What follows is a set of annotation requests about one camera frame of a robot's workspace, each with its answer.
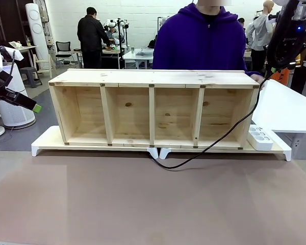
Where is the person in purple hoodie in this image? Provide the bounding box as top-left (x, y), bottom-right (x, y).
top-left (152, 0), bottom-right (265, 79)

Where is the light wooden chair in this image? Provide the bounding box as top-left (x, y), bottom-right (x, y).
top-left (35, 53), bottom-right (57, 79)

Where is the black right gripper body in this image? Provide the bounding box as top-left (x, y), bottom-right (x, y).
top-left (267, 14), bottom-right (306, 70)

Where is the white power strip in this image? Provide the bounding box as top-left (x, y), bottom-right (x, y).
top-left (246, 125), bottom-right (274, 151)

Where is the mannequin in grey hoodie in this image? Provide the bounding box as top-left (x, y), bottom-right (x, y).
top-left (245, 0), bottom-right (274, 77)

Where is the white cylindrical air purifier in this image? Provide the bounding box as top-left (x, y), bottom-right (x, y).
top-left (0, 63), bottom-right (37, 128)

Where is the person in black jacket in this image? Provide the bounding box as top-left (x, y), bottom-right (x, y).
top-left (76, 7), bottom-right (111, 69)

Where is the white standing air conditioner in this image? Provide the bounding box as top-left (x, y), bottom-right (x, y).
top-left (24, 3), bottom-right (49, 70)

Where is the white-legged wooden monitor riser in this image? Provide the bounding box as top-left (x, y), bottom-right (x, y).
top-left (31, 126), bottom-right (159, 159)
top-left (159, 127), bottom-right (292, 162)

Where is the wooden four-compartment shelf box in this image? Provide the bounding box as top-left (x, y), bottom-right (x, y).
top-left (48, 68), bottom-right (261, 150)

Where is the white side table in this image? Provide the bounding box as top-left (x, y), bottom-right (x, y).
top-left (250, 79), bottom-right (306, 134)

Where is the black mesh office chair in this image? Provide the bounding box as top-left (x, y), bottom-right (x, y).
top-left (55, 41), bottom-right (77, 65)

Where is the white background work table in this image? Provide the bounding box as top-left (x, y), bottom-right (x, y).
top-left (122, 47), bottom-right (154, 70)

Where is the grey plastic stool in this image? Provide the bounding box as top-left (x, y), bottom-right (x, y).
top-left (19, 66), bottom-right (43, 89)

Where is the person's left hand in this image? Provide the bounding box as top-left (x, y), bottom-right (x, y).
top-left (250, 73), bottom-right (267, 89)

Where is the black power cable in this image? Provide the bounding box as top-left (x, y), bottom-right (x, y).
top-left (149, 67), bottom-right (277, 170)

